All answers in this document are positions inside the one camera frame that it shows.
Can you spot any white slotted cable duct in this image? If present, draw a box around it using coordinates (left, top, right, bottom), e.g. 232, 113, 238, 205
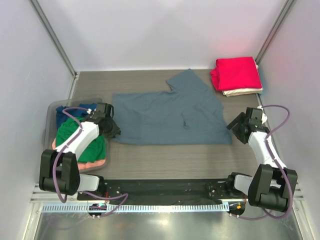
41, 202, 230, 213

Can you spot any clear plastic storage bin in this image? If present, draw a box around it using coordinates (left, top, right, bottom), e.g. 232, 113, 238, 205
43, 96, 110, 173

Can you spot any left aluminium corner post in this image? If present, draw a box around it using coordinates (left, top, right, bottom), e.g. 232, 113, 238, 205
29, 0, 79, 78

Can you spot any aluminium corner post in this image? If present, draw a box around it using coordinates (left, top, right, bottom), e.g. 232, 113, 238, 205
29, 0, 79, 78
255, 0, 297, 65

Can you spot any right aluminium corner post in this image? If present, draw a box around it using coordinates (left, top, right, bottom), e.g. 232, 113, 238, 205
255, 0, 297, 65

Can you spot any folded red t shirt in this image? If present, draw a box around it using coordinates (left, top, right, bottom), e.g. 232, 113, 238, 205
210, 56, 262, 92

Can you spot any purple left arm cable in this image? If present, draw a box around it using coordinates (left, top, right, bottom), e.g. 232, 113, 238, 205
52, 106, 129, 217

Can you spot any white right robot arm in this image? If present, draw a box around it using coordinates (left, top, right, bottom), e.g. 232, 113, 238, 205
225, 107, 298, 214

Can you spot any pink t shirt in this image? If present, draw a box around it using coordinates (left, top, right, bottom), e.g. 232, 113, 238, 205
51, 138, 108, 172

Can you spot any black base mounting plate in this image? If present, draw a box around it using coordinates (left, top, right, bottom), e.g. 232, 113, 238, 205
93, 178, 245, 205

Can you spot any green t shirt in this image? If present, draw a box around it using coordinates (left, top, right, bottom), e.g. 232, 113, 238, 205
55, 117, 107, 164

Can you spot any navy blue t shirt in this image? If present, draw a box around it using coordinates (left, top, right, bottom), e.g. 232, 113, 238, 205
55, 103, 97, 128

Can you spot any grey blue t shirt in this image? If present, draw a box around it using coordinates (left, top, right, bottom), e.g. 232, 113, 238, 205
112, 69, 232, 145

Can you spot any folded cream t shirt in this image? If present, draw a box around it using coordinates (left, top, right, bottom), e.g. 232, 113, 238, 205
222, 63, 264, 97

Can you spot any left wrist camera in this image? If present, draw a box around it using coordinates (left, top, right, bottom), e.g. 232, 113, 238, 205
91, 102, 114, 118

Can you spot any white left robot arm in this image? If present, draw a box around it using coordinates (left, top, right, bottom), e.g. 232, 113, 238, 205
39, 116, 121, 200

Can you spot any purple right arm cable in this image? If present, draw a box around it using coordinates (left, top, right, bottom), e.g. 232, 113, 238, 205
229, 104, 294, 221

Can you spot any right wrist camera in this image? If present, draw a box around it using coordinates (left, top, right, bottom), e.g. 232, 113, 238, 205
245, 107, 268, 127

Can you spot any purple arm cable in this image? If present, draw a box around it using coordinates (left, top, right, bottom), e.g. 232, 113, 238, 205
52, 106, 129, 217
229, 104, 294, 221

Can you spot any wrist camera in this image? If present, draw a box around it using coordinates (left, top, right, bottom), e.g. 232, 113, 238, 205
245, 107, 268, 127
91, 102, 114, 118

